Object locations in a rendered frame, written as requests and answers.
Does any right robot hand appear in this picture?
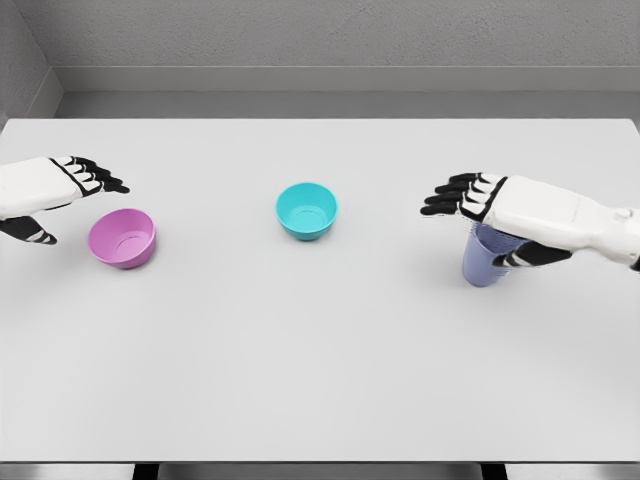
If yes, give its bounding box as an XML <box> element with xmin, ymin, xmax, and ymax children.
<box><xmin>419</xmin><ymin>172</ymin><xmax>589</xmax><ymax>270</ymax></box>

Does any teal bowl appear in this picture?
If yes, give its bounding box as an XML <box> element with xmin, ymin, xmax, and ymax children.
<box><xmin>275</xmin><ymin>181</ymin><xmax>339</xmax><ymax>243</ymax></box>

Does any lavender cup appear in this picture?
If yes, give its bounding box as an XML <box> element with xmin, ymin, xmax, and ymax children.
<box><xmin>461</xmin><ymin>221</ymin><xmax>530</xmax><ymax>290</ymax></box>

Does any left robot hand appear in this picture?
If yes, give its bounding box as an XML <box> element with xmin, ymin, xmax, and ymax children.
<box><xmin>0</xmin><ymin>155</ymin><xmax>131</xmax><ymax>246</ymax></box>

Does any pink bowl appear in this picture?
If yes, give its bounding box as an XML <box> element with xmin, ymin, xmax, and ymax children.
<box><xmin>87</xmin><ymin>208</ymin><xmax>158</xmax><ymax>271</ymax></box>

